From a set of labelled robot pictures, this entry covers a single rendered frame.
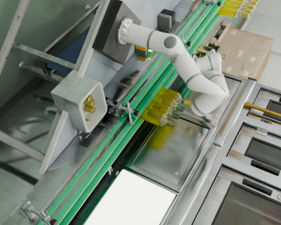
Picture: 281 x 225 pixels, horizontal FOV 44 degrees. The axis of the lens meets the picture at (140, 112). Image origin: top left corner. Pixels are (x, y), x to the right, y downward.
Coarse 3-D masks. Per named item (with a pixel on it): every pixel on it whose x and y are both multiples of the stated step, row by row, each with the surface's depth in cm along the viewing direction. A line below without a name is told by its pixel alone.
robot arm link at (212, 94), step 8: (192, 80) 150; (200, 80) 149; (208, 80) 150; (192, 88) 151; (200, 88) 148; (208, 88) 147; (216, 88) 148; (200, 96) 155; (208, 96) 151; (216, 96) 149; (224, 96) 150; (200, 104) 154; (208, 104) 152; (216, 104) 153
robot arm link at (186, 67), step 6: (180, 54) 156; (186, 54) 155; (180, 60) 154; (186, 60) 153; (192, 60) 154; (174, 66) 168; (180, 66) 154; (186, 66) 152; (192, 66) 152; (180, 72) 154; (186, 72) 152; (192, 72) 151; (198, 72) 151; (186, 78) 152
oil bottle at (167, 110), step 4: (152, 100) 193; (152, 104) 191; (156, 104) 191; (160, 104) 191; (152, 108) 190; (156, 108) 189; (160, 108) 189; (164, 108) 189; (168, 108) 188; (164, 112) 187; (168, 112) 187; (168, 116) 188
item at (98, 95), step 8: (96, 88) 167; (96, 96) 172; (104, 96) 170; (80, 104) 154; (96, 104) 177; (104, 104) 174; (80, 112) 157; (88, 112) 176; (96, 112) 177; (104, 112) 177; (96, 120) 174; (88, 128) 171
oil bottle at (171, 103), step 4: (156, 96) 194; (160, 96) 194; (164, 96) 194; (156, 100) 193; (160, 100) 192; (164, 100) 192; (168, 100) 192; (172, 100) 192; (164, 104) 191; (168, 104) 190; (172, 104) 190; (176, 104) 191; (172, 108) 191
